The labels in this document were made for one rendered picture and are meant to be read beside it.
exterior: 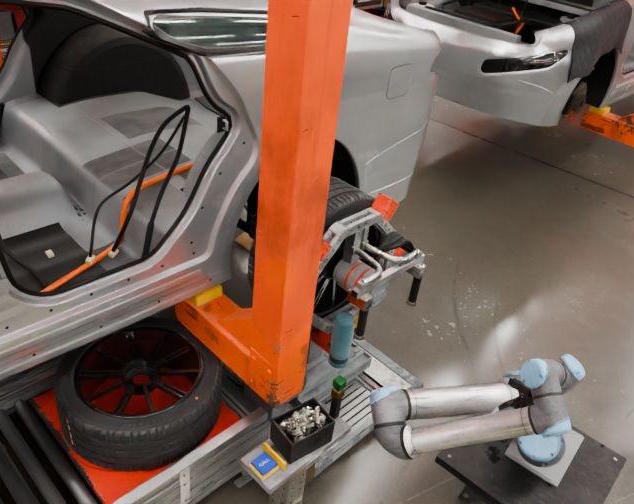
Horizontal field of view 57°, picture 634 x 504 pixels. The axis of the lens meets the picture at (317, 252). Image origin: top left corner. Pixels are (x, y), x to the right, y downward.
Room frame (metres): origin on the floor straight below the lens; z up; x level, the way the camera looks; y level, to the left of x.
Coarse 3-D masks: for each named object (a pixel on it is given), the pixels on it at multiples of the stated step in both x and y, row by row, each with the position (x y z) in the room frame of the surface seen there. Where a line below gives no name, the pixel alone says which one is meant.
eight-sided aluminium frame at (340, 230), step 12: (360, 216) 2.06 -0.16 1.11; (372, 216) 2.06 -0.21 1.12; (336, 228) 1.94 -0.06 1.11; (348, 228) 1.94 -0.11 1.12; (360, 228) 2.00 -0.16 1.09; (384, 228) 2.13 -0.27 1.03; (336, 240) 1.90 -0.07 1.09; (324, 264) 1.86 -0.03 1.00; (384, 264) 2.19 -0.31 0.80; (336, 312) 2.03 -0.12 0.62; (312, 324) 1.84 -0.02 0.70; (324, 324) 1.90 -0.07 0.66
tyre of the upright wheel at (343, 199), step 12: (336, 180) 2.25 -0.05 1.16; (336, 192) 2.11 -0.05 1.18; (348, 192) 2.15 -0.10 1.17; (360, 192) 2.18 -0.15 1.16; (336, 204) 2.03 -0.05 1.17; (348, 204) 2.06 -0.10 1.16; (360, 204) 2.12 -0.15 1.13; (372, 204) 2.18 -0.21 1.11; (336, 216) 2.01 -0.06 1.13; (324, 228) 1.97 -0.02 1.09; (252, 252) 1.97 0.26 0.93; (252, 264) 1.95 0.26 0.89; (252, 276) 1.94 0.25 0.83; (252, 288) 1.96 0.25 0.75
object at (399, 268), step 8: (424, 256) 2.04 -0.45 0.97; (400, 264) 1.95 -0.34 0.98; (408, 264) 1.96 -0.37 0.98; (416, 264) 2.00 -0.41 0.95; (384, 272) 1.88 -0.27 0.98; (392, 272) 1.89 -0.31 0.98; (400, 272) 1.92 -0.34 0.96; (376, 280) 1.82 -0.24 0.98; (384, 280) 1.85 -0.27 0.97; (368, 288) 1.77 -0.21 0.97; (352, 296) 1.74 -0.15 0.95; (360, 296) 1.74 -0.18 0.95
